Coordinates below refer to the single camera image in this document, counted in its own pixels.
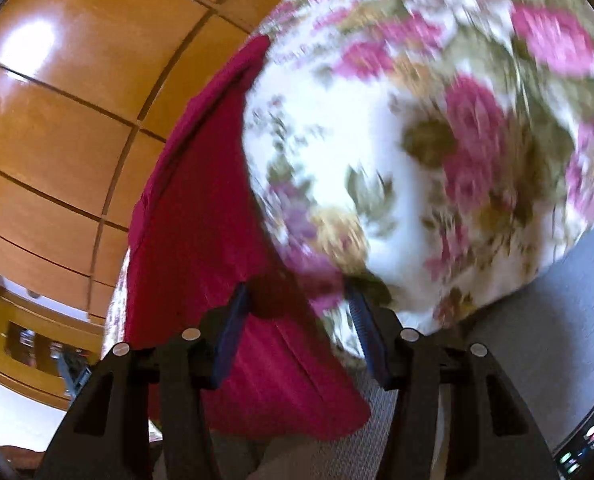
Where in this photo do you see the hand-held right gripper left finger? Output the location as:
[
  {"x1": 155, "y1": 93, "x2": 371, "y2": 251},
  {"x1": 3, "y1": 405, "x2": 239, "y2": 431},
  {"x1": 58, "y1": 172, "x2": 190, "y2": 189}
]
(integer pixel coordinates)
[{"x1": 33, "y1": 282, "x2": 252, "y2": 480}]

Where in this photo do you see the grey woven seat cushion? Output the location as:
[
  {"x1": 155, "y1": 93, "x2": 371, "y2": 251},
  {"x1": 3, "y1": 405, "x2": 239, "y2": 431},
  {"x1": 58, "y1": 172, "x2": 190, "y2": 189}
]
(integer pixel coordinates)
[{"x1": 252, "y1": 360, "x2": 403, "y2": 480}]

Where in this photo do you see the floral blanket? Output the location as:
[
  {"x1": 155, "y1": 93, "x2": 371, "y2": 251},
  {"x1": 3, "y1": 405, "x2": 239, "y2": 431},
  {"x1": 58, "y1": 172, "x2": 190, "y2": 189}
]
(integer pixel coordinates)
[{"x1": 104, "y1": 0, "x2": 594, "y2": 366}]

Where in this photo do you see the grey upholstered chair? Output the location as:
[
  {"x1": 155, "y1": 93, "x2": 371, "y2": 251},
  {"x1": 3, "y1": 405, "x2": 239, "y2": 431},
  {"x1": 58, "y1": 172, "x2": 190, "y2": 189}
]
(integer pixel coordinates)
[{"x1": 457, "y1": 230, "x2": 594, "y2": 461}]

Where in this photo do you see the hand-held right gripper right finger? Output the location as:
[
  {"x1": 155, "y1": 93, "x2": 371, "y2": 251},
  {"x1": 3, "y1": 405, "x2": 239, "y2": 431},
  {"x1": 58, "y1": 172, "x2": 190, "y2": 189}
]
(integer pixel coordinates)
[{"x1": 344, "y1": 287, "x2": 560, "y2": 480}]

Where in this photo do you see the black device with lit icons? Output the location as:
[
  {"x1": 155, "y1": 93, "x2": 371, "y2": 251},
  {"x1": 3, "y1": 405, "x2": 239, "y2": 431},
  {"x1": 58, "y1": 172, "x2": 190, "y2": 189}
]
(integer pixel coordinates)
[{"x1": 552, "y1": 375, "x2": 594, "y2": 480}]

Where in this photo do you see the red knit sweater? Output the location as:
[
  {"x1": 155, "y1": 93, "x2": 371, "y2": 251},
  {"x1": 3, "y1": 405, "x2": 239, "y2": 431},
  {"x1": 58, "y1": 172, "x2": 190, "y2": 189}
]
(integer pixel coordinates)
[{"x1": 124, "y1": 35, "x2": 373, "y2": 441}]

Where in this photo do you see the wooden wardrobe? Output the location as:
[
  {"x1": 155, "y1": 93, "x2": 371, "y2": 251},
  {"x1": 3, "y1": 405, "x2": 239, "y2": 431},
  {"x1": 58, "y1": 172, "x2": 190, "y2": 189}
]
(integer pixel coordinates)
[{"x1": 0, "y1": 0, "x2": 328, "y2": 326}]

